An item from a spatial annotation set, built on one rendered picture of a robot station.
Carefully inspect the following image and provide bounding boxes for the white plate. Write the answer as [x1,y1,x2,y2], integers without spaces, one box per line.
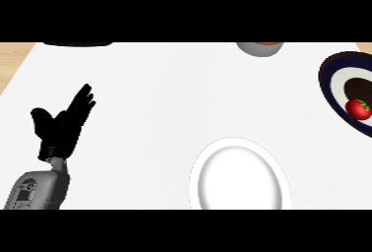
[188,136,294,211]

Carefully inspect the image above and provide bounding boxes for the red tomato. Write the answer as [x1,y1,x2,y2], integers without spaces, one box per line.
[344,98,372,121]

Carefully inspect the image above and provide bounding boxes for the black flat object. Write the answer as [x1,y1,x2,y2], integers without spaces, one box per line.
[43,41,115,47]

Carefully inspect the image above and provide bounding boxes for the grey bowl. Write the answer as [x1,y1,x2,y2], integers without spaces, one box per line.
[235,41,285,58]

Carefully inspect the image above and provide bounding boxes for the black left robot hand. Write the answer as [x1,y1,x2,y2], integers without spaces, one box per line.
[30,83,98,162]

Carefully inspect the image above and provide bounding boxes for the dark blue rimmed plate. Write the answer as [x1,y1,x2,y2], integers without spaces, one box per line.
[318,50,372,139]

